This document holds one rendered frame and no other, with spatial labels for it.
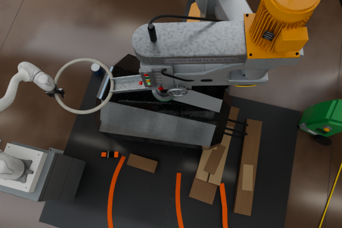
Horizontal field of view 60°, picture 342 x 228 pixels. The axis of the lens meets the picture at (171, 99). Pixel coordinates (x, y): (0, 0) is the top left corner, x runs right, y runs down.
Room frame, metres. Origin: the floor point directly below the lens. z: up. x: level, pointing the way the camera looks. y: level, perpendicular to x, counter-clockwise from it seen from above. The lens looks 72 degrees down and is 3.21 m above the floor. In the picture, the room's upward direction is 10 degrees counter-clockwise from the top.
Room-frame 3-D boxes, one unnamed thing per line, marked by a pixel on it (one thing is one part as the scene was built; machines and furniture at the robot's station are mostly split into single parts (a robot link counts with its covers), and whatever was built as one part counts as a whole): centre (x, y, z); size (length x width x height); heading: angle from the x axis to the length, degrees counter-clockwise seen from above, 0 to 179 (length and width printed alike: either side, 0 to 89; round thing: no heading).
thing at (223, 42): (0.80, -0.31, 1.62); 0.96 x 0.25 x 0.17; 81
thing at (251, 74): (0.75, -0.61, 1.34); 0.19 x 0.19 x 0.20
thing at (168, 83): (0.84, -0.04, 1.32); 0.36 x 0.22 x 0.45; 81
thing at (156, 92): (0.86, 0.04, 0.84); 0.21 x 0.21 x 0.01
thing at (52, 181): (0.38, 1.28, 0.40); 0.50 x 0.50 x 0.80; 67
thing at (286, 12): (0.73, -0.61, 1.90); 0.31 x 0.28 x 0.40; 171
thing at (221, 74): (0.78, -0.35, 1.30); 0.74 x 0.23 x 0.49; 81
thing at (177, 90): (0.72, -0.06, 1.20); 0.15 x 0.10 x 0.15; 81
